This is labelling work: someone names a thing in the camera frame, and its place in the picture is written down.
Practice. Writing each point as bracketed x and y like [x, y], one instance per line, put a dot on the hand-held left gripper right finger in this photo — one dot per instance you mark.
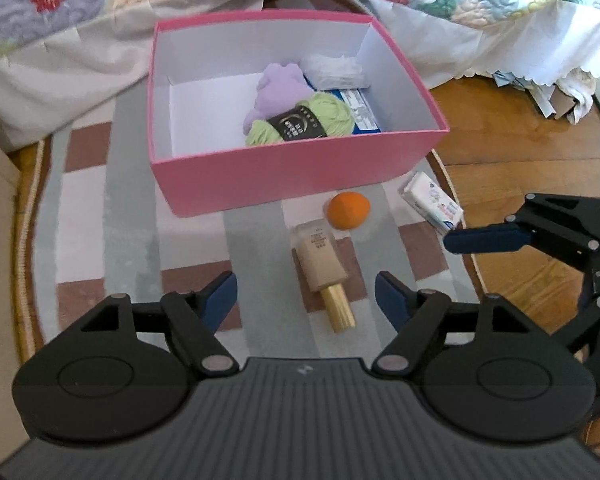
[392, 300]

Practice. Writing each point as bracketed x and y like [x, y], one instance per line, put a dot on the beige foundation tube gold cap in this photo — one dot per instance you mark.
[320, 260]

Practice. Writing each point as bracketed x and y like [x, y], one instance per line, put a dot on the clear plastic bag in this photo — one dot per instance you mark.
[335, 72]

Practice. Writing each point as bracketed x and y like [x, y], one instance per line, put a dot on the blue wipes packet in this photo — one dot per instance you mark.
[362, 112]

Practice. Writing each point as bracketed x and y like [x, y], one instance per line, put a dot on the pink cardboard box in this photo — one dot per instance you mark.
[280, 175]

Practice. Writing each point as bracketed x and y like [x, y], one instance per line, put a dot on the purple plush bunny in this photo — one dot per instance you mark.
[280, 90]

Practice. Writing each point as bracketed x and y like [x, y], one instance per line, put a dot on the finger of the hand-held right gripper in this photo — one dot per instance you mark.
[587, 317]
[485, 240]

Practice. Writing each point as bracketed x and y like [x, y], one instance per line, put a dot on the orange makeup sponge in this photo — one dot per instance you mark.
[349, 210]

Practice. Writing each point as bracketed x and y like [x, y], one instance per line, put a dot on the floral quilt bedspread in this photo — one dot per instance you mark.
[505, 45]

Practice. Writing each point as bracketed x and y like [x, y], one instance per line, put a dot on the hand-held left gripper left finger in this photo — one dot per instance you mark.
[220, 300]

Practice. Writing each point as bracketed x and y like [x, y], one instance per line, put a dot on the white tissue pack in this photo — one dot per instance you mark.
[432, 202]

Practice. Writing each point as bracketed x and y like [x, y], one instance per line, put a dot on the checkered grey brown rug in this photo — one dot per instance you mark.
[130, 240]

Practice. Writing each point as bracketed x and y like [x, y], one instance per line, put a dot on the green yarn ball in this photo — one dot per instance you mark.
[330, 115]

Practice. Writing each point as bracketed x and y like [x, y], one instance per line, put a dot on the paper scraps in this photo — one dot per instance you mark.
[550, 95]

